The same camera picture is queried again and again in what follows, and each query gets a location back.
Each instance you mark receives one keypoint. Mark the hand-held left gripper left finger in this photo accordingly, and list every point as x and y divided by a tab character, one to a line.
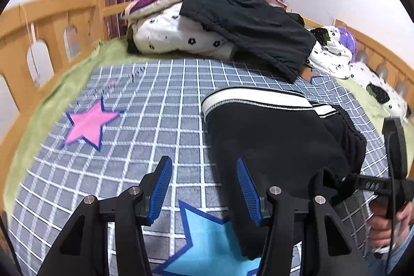
160	192

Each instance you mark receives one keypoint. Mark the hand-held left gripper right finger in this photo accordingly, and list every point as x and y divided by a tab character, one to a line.
248	192

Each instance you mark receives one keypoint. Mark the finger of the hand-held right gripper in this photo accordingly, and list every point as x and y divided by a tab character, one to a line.
372	184

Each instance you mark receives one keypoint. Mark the black pants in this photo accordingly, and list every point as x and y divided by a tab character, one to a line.
275	140

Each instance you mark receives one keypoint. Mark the person's right hand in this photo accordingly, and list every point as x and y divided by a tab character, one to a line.
380	232

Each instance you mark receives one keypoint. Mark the blue checked star blanket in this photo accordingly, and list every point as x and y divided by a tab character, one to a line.
129	133

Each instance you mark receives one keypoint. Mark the person's jeans leg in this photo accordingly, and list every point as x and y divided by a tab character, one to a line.
375	264

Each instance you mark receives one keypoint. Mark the white floral pillow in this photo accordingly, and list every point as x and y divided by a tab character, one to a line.
378	88

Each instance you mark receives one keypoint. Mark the purple plush toy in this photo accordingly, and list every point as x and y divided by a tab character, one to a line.
348	41

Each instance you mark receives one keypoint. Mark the green bed sheet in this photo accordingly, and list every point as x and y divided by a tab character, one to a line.
48	95

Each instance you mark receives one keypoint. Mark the white floral quilt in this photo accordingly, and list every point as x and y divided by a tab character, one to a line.
171	33

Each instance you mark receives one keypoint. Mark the black jacket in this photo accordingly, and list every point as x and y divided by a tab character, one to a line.
252	27

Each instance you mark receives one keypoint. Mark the wooden bed frame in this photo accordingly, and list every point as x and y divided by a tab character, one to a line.
55	14

